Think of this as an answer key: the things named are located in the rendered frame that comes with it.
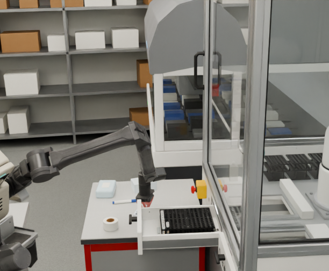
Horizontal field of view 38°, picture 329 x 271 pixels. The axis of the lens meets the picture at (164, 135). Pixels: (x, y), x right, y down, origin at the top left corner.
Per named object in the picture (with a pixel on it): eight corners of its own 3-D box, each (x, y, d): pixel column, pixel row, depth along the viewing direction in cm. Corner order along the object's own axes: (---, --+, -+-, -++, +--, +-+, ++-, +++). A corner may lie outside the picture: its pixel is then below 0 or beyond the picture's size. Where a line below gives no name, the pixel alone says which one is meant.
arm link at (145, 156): (129, 127, 181) (137, 152, 177) (143, 122, 182) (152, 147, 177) (139, 164, 221) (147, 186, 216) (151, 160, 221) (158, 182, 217)
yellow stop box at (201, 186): (196, 199, 234) (196, 185, 232) (194, 192, 241) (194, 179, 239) (206, 198, 234) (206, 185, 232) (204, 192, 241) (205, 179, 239)
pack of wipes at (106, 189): (113, 198, 254) (113, 190, 253) (95, 198, 255) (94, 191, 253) (116, 186, 269) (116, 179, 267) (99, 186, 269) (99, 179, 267)
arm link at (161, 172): (142, 161, 216) (148, 178, 213) (165, 156, 221) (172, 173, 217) (136, 171, 226) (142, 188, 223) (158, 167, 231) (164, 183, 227)
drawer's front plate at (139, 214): (138, 255, 192) (137, 231, 188) (137, 220, 219) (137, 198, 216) (142, 255, 192) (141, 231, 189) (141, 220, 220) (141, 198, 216)
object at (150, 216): (142, 250, 193) (142, 236, 191) (142, 219, 218) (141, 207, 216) (240, 245, 195) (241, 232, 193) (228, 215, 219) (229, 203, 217)
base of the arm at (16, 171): (16, 165, 181) (-5, 178, 171) (29, 156, 177) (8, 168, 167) (30, 185, 182) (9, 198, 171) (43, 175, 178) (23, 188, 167)
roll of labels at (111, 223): (100, 229, 224) (100, 222, 222) (108, 222, 230) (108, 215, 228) (113, 233, 221) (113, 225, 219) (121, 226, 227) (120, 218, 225)
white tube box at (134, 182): (134, 193, 260) (134, 184, 258) (130, 186, 268) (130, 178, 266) (157, 190, 263) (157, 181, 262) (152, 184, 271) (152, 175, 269)
